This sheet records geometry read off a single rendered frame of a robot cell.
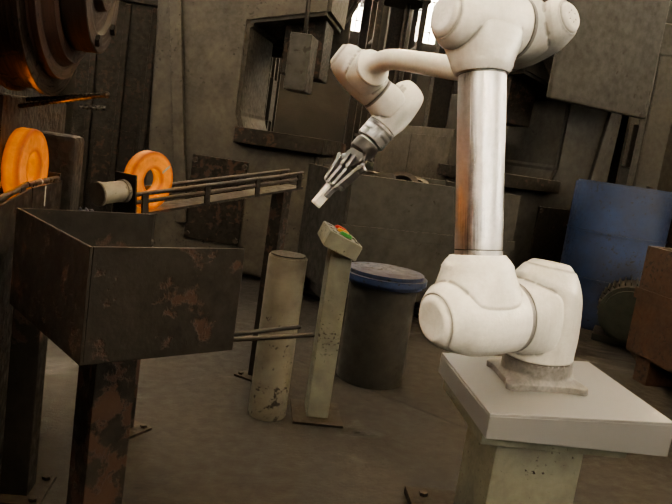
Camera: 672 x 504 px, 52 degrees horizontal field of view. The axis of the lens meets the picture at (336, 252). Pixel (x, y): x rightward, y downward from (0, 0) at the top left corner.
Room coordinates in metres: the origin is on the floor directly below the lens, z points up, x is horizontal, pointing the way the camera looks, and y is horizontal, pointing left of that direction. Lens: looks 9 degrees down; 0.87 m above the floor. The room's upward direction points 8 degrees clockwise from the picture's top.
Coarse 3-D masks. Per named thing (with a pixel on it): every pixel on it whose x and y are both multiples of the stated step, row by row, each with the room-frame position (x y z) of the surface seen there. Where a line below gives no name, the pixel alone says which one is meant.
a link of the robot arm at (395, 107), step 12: (396, 84) 2.03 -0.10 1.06; (408, 84) 2.01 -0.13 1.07; (384, 96) 1.97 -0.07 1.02; (396, 96) 1.98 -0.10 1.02; (408, 96) 1.99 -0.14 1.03; (420, 96) 2.01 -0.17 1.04; (372, 108) 1.99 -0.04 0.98; (384, 108) 1.97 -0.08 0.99; (396, 108) 1.98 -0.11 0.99; (408, 108) 1.99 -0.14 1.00; (384, 120) 1.98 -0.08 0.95; (396, 120) 1.98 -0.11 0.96; (408, 120) 2.00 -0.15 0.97; (396, 132) 2.00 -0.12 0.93
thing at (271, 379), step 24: (288, 264) 2.01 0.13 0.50; (264, 288) 2.05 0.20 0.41; (288, 288) 2.01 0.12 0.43; (264, 312) 2.03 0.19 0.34; (288, 312) 2.01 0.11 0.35; (264, 360) 2.01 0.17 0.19; (288, 360) 2.03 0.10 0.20; (264, 384) 2.01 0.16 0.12; (288, 384) 2.05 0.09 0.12; (264, 408) 2.01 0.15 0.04
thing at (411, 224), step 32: (352, 192) 3.39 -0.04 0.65; (384, 192) 3.45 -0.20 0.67; (416, 192) 3.52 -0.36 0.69; (448, 192) 3.59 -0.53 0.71; (320, 224) 3.68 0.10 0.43; (352, 224) 3.40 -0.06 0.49; (384, 224) 3.46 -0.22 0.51; (416, 224) 3.53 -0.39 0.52; (448, 224) 3.60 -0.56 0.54; (512, 224) 3.75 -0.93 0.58; (320, 256) 3.61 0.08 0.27; (384, 256) 3.47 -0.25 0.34; (416, 256) 3.54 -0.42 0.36; (320, 288) 3.84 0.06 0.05
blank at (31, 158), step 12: (12, 132) 1.32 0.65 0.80; (24, 132) 1.32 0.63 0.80; (36, 132) 1.36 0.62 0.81; (12, 144) 1.30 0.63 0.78; (24, 144) 1.30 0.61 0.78; (36, 144) 1.36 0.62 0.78; (12, 156) 1.29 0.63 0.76; (24, 156) 1.31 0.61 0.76; (36, 156) 1.38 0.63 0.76; (48, 156) 1.43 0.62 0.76; (12, 168) 1.28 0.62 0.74; (24, 168) 1.31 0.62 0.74; (36, 168) 1.39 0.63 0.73; (12, 180) 1.29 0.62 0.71; (24, 180) 1.32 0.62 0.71
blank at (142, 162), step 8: (144, 152) 1.79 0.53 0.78; (152, 152) 1.80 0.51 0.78; (136, 160) 1.76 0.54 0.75; (144, 160) 1.77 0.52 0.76; (152, 160) 1.80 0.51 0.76; (160, 160) 1.82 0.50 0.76; (128, 168) 1.75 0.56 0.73; (136, 168) 1.75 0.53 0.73; (144, 168) 1.78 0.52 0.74; (152, 168) 1.80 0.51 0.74; (160, 168) 1.83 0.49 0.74; (168, 168) 1.85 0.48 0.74; (144, 176) 1.78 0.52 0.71; (160, 176) 1.84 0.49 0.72; (168, 176) 1.86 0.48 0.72; (152, 184) 1.85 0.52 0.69; (160, 184) 1.84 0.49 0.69; (168, 184) 1.86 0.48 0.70; (152, 208) 1.82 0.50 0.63
